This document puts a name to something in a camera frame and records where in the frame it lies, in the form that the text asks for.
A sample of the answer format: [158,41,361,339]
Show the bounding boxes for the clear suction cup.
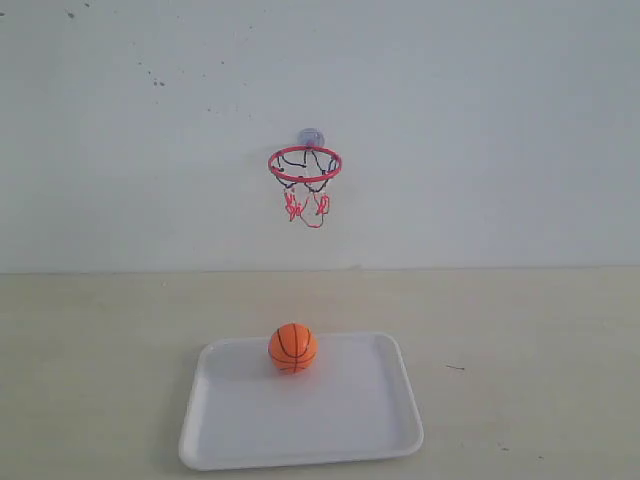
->
[297,128,325,148]

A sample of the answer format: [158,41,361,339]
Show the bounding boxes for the red mini basketball hoop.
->
[267,145,344,229]

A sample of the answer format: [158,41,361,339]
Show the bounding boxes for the small orange basketball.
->
[268,323,318,375]

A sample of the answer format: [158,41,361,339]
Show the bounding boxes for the white plastic tray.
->
[179,332,424,471]

